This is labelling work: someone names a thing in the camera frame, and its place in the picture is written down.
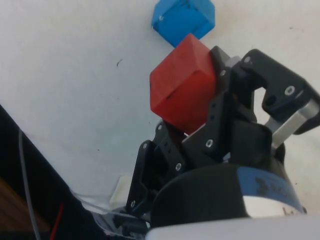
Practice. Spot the blue cube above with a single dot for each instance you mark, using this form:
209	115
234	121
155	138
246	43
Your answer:
180	20

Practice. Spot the red cube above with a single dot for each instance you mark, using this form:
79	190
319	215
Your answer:
182	87

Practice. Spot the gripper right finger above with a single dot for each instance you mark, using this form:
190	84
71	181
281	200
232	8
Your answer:
275	75

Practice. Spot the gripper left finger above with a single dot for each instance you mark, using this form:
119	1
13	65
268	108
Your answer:
142	175

